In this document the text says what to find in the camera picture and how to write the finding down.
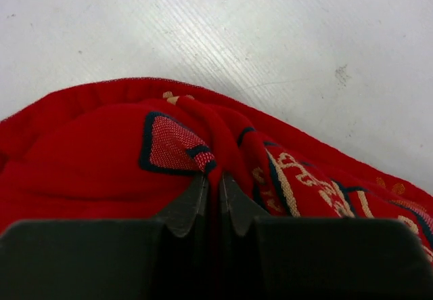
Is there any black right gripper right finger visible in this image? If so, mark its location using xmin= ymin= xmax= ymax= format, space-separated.
xmin=219 ymin=175 xmax=432 ymax=299

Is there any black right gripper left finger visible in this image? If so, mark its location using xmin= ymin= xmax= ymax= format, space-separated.
xmin=1 ymin=175 xmax=208 ymax=299

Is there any red printed pillowcase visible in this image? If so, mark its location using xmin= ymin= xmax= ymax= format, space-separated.
xmin=1 ymin=78 xmax=432 ymax=257

